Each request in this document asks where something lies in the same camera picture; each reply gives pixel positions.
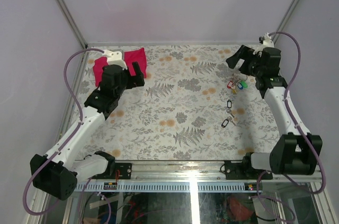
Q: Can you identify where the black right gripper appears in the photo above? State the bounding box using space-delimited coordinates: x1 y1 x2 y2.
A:
226 46 264 78

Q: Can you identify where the large metal keyring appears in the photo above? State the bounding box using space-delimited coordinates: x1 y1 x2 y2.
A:
231 73 248 84

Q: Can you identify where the key with blue tag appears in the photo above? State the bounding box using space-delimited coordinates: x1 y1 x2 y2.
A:
237 83 243 90

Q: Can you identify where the green key tag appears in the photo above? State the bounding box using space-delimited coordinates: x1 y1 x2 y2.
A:
240 82 248 88

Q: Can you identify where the key with red tag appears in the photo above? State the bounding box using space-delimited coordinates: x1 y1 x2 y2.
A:
227 80 236 90

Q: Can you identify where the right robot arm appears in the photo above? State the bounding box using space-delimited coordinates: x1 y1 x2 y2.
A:
226 45 323 179

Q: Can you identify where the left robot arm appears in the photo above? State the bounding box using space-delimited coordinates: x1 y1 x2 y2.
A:
30 61 145 201

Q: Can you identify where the red cloth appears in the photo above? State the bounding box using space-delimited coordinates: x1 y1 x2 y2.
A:
93 48 147 87

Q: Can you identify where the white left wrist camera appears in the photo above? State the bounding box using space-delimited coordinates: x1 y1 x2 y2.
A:
103 49 128 70

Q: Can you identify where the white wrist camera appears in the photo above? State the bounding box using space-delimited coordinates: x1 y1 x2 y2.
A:
103 49 128 70
253 33 274 55

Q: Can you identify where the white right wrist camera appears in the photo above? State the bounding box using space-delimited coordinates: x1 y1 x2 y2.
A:
253 33 274 55

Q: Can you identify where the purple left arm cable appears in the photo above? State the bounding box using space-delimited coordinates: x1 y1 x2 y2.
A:
23 48 105 215

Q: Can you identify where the metal mounting rail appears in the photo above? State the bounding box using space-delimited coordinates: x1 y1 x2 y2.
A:
117 160 234 182

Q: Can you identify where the slotted cable duct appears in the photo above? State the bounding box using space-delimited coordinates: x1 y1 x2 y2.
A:
75 181 256 193

